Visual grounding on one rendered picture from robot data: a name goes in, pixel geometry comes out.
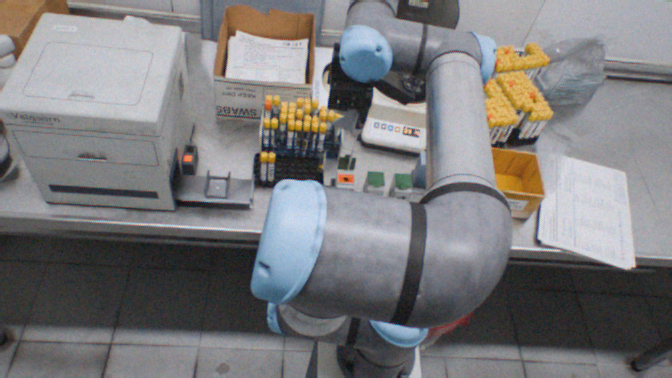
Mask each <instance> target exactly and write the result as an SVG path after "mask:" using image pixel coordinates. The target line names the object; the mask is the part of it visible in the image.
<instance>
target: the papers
mask: <svg viewBox="0 0 672 378"><path fill-rule="evenodd" d="M546 196H547V198H545V199H544V200H543V201H542V204H541V216H540V227H538V233H539V238H537V239H539V240H541V245H544V246H548V247H552V249H556V250H559V251H563V252H567V253H570V254H574V255H578V256H581V257H585V258H589V260H592V261H596V262H600V263H603V264H607V265H611V266H614V267H618V268H622V269H623V270H625V271H630V270H631V266H633V267H635V261H634V250H633V239H632V227H631V216H630V206H629V201H628V196H627V186H626V176H625V173H624V172H620V171H616V170H612V168H609V167H604V166H601V165H597V164H592V163H589V162H584V161H580V160H576V159H572V158H567V161H566V164H565V166H564V170H562V173H561V176H560V178H559V185H558V191H557V192H555V191H554V193H553V194H550V193H547V192H546Z"/></svg>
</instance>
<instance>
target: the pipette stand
mask: <svg viewBox="0 0 672 378"><path fill-rule="evenodd" d="M412 193H414V194H421V195H424V194H425V193H426V151H421V152H420V155H419V158H418V160H417V163H416V165H415V169H414V170H412Z"/></svg>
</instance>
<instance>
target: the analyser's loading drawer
mask: <svg viewBox="0 0 672 378"><path fill-rule="evenodd" d="M230 173H231V172H229V173H228V176H214V175H210V170H207V173H206V176H197V175H181V174H174V176H173V180H172V187H173V192H174V198H175V200H188V201H204V202H219V203H235V204H249V208H253V202H254V191H255V175H254V174H253V177H252V179H241V178H231V176H230ZM217 187H219V190H217Z"/></svg>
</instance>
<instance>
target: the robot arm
mask: <svg viewBox="0 0 672 378"><path fill-rule="evenodd" d="M398 1H399V0H349V4H348V10H347V17H346V22H345V27H344V32H343V34H342V37H341V42H334V45H333V52H332V59H331V62H330V66H329V74H328V80H327V85H330V90H329V98H328V105H327V109H332V110H333V112H334V113H335V114H339V115H342V116H344V117H341V118H336V119H334V120H333V122H332V123H333V126H334V127H336V128H341V129H345V130H349V131H350V133H352V134H350V136H355V135H357V134H358V133H359V132H360V131H361V130H362V129H363V128H364V126H365V122H367V119H368V114H369V109H370V108H371V106H372V101H373V94H374V88H375V89H377V90H379V91H381V92H383V93H385V94H386V95H388V96H390V98H391V99H393V100H396V101H397V102H399V103H401V104H402V105H404V106H406V105H407V104H409V103H410V102H412V101H413V100H414V99H415V96H414V88H413V83H412V82H410V81H409V80H406V79H405V78H403V77H402V76H400V75H399V74H403V75H409V76H415V77H420V78H426V193H425V194H424V195H422V197H421V198H420V200H419V202H418V203H416V202H411V201H405V200H400V199H394V198H388V197H383V195H377V194H371V193H365V192H360V191H355V190H348V189H343V188H338V187H331V186H326V185H320V184H319V183H317V182H314V180H304V182H301V180H293V179H284V180H282V182H280V183H277V184H276V185H275V187H274V189H273V191H272V194H271V199H270V203H269V206H268V212H267V216H266V219H264V223H263V229H262V233H261V237H260V242H259V247H258V251H257V257H256V261H255V267H254V272H253V277H251V283H250V289H251V292H253V294H254V296H255V297H257V298H259V299H262V300H268V301H269V304H268V324H269V327H270V329H271V330H272V331H274V332H277V334H280V335H283V336H285V337H290V336H292V337H298V338H303V339H310V340H315V341H321V342H327V343H332V344H338V345H336V357H338V363H339V366H340V368H341V370H342V373H343V374H344V376H345V377H346V378H409V376H410V375H411V373H412V371H413V367H414V364H415V349H416V348H417V346H418V345H420V343H421V342H422V341H423V340H424V338H425V337H426V335H427V333H428V328H436V327H440V326H444V325H448V324H451V323H453V322H455V321H457V320H459V319H462V318H464V316H465V315H467V314H468V313H470V312H471V311H474V310H475V309H476V308H477V307H478V306H480V305H481V304H482V302H483V301H484V300H485V299H486V297H488V296H489V295H490V294H491V292H492V291H493V290H494V287H495V286H496V284H497V283H498V281H499V280H501V278H502V275H503V273H504V271H505V268H506V266H507V263H508V259H509V256H510V253H511V246H512V235H513V229H512V220H511V212H510V206H509V202H508V200H507V198H506V197H505V196H504V193H503V192H500V191H499V190H498V189H497V187H496V179H495V171H494V163H493V156H492V148H491V140H490V132H488V124H487V117H486V109H485V102H484V93H483V86H484V85H485V84H486V83H488V81H489V80H490V78H491V75H492V72H493V69H494V65H495V59H496V56H495V55H496V44H495V42H494V40H493V39H491V38H489V37H484V35H482V36H480V34H477V33H475V32H473V31H460V30H453V29H448V28H442V27H437V26H431V25H426V24H421V23H415V22H409V21H403V20H398V18H396V14H397V5H398ZM397 73H398V74H397ZM338 101H339V103H338Z"/></svg>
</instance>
